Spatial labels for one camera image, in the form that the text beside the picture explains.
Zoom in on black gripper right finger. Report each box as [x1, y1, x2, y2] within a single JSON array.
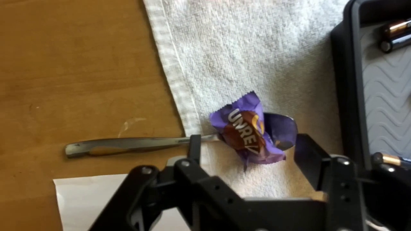
[[294, 134, 367, 231]]

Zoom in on purple candy packet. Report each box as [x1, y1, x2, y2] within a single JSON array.
[[208, 90, 288, 166]]

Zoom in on gold black battery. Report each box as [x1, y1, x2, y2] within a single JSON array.
[[380, 19, 411, 43], [370, 152, 411, 173], [378, 34, 411, 56]]

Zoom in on white towel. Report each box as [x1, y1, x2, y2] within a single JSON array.
[[143, 0, 351, 201]]

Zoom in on white paper sheet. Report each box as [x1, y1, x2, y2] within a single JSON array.
[[52, 173, 194, 231]]

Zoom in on black plastic tray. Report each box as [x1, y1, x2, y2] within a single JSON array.
[[330, 0, 411, 173]]

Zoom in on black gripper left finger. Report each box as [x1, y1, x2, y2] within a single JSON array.
[[89, 134, 258, 231]]

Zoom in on metal spoon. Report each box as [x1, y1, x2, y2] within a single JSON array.
[[63, 112, 299, 160]]

